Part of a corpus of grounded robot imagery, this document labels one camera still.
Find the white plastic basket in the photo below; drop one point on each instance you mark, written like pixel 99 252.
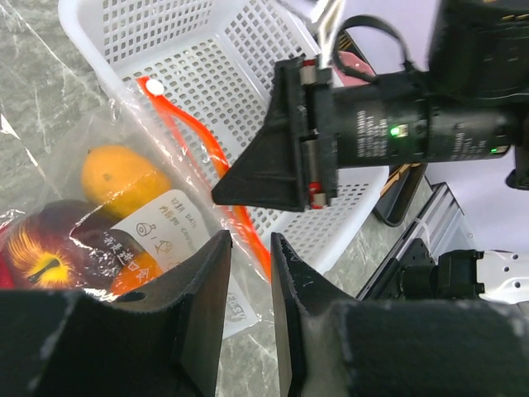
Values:
pixel 216 61

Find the aluminium frame rail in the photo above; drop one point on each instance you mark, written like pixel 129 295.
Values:
pixel 439 227

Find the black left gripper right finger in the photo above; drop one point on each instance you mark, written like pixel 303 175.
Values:
pixel 330 344

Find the red bell pepper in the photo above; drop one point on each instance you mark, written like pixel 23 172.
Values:
pixel 6 281

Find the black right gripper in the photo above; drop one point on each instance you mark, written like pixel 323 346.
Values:
pixel 393 121

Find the gold spoon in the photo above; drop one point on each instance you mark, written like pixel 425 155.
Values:
pixel 396 175

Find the orange lemon fruit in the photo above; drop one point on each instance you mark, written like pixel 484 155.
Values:
pixel 120 180

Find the pink plate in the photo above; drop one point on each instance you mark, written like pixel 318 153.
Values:
pixel 353 61

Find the dark red apple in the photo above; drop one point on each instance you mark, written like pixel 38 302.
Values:
pixel 68 244

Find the clear zip bag orange zipper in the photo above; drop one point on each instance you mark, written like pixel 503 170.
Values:
pixel 172 227

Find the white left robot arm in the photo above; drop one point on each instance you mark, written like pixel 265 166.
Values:
pixel 502 275

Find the green orange mango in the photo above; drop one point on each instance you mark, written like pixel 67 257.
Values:
pixel 140 271

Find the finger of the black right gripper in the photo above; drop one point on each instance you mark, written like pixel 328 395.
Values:
pixel 283 166

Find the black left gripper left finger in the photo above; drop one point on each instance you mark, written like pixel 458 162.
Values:
pixel 162 339

